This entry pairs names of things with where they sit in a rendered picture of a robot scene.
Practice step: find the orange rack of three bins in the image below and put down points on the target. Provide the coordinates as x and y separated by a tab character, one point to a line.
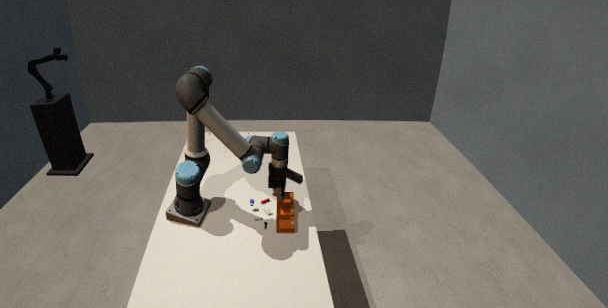
285	223

